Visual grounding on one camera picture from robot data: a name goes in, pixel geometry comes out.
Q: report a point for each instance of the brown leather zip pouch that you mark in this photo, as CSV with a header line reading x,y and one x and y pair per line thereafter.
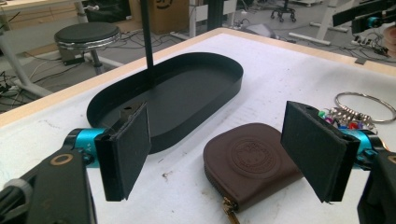
x,y
249,168

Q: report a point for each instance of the black office chair base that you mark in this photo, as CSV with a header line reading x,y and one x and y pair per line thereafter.
x,y
283,12

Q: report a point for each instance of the white table frame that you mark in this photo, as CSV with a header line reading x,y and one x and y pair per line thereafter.
x,y
323,28

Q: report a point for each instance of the black oval tray with post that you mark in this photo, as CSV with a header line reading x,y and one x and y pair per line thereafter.
x,y
186,90

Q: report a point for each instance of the black tape piece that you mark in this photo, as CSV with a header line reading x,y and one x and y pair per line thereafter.
x,y
361,61

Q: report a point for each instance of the black round stool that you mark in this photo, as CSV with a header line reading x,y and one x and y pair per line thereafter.
x,y
87,34

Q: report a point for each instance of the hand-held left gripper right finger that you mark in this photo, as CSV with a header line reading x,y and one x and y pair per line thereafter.
x,y
314,149

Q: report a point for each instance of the cardboard box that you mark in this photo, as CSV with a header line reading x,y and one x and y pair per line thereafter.
x,y
169,15

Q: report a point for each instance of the black bag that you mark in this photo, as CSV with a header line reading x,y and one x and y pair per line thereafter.
x,y
107,9

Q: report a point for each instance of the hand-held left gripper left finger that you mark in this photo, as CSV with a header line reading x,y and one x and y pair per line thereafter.
x,y
127,155

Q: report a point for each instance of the white power strip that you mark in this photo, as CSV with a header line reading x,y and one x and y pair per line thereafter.
x,y
369,43

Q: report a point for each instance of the white desk leg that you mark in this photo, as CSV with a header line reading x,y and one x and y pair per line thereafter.
x,y
15,65

